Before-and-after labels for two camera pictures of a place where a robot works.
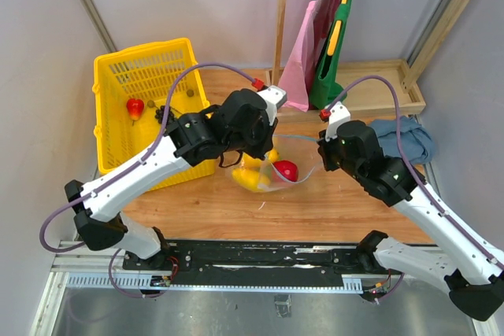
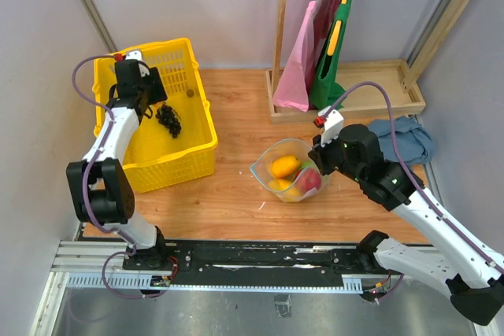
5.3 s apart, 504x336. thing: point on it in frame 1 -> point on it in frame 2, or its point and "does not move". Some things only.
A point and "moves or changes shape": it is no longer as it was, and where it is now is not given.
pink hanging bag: [295, 79] does not move
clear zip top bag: [290, 159] moves or changes shape
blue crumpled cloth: [416, 142] does not move
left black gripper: [267, 144] -> [154, 81]
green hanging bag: [326, 92] does not move
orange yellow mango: [250, 161] -> [284, 167]
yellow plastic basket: [131, 90] does not move
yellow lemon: [252, 180] -> [290, 191]
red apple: [287, 169] -> [306, 179]
